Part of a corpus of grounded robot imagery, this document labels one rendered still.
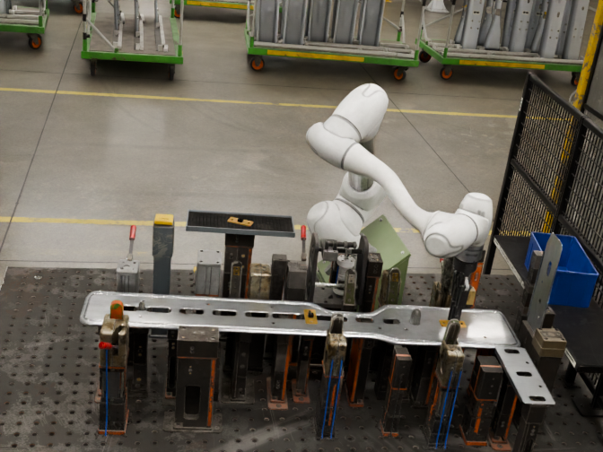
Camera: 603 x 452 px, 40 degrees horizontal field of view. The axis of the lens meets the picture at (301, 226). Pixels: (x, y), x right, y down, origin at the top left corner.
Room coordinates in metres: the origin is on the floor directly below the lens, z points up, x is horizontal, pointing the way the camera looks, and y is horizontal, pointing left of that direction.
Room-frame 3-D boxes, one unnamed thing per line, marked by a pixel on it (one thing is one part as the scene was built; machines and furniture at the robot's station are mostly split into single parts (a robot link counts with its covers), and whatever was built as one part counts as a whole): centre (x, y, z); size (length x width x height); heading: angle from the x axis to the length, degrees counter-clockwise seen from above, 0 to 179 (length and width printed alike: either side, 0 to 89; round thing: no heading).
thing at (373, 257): (2.53, -0.26, 0.91); 0.07 x 0.05 x 0.42; 7
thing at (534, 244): (2.66, -0.92, 1.09); 0.30 x 0.17 x 0.13; 1
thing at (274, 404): (2.28, 0.02, 0.84); 0.17 x 0.06 x 0.29; 7
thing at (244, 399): (2.27, 0.15, 0.84); 0.13 x 0.11 x 0.29; 7
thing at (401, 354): (2.16, -0.35, 0.84); 0.11 x 0.08 x 0.29; 7
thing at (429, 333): (2.28, -0.04, 1.00); 1.38 x 0.22 x 0.02; 97
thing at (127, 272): (2.38, 0.54, 0.88); 0.11 x 0.10 x 0.36; 7
